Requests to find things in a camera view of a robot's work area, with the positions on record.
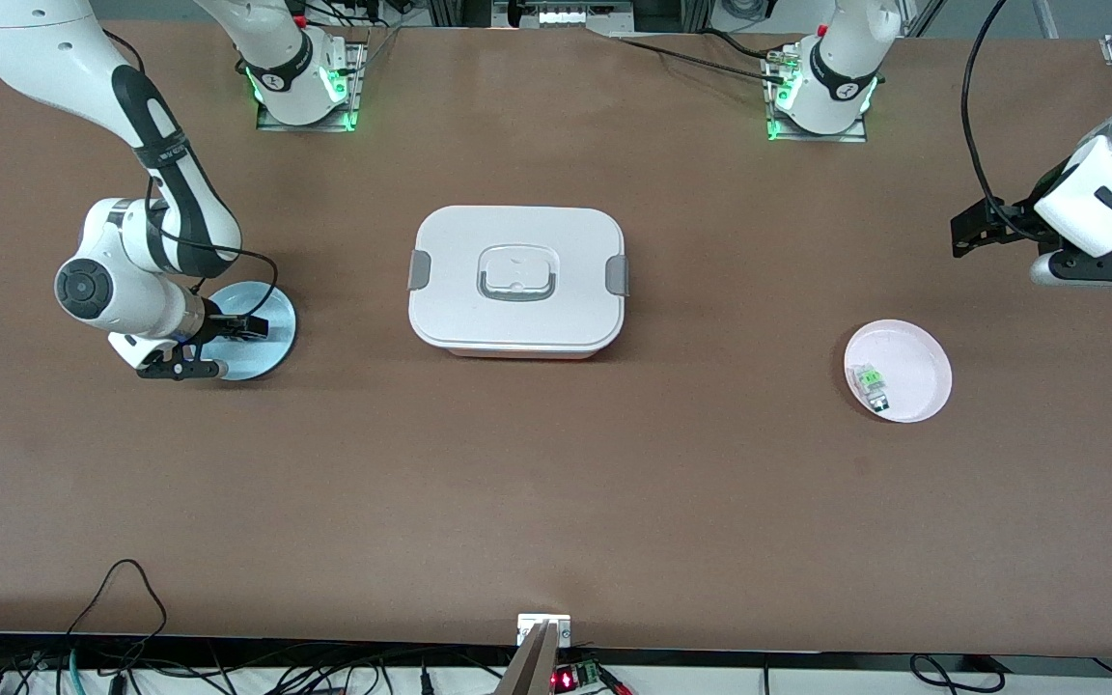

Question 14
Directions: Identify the white metal bracket plate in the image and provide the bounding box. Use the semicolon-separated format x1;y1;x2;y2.
517;614;572;648

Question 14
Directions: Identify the light blue plate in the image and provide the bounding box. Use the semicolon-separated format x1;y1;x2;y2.
199;282;297;381

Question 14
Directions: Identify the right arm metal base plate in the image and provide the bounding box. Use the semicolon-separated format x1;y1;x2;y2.
257;39;369;133

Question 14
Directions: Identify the coiled black cable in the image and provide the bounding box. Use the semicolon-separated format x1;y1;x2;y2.
908;654;1006;694

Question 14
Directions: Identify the white lunch box grey handle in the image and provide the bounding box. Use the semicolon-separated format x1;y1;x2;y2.
407;205;630;360

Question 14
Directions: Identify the grey camera mount bar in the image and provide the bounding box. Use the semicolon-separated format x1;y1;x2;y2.
495;623;557;695

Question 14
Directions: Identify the looped black cable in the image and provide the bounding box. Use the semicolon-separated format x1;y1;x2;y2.
64;559;169;667

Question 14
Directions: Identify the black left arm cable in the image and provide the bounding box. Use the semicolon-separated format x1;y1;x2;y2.
961;0;1042;237

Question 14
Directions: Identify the green switch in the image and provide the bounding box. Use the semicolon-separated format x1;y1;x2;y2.
853;364;891;413

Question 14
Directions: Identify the black cable to base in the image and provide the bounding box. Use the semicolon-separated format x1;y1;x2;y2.
604;29;793;86

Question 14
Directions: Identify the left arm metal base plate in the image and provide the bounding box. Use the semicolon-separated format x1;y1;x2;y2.
764;46;869;144

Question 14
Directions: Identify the red display circuit module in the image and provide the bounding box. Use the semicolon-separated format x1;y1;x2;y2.
552;658;607;694

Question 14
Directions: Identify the light pink plate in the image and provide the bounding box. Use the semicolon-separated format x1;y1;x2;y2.
844;320;954;424

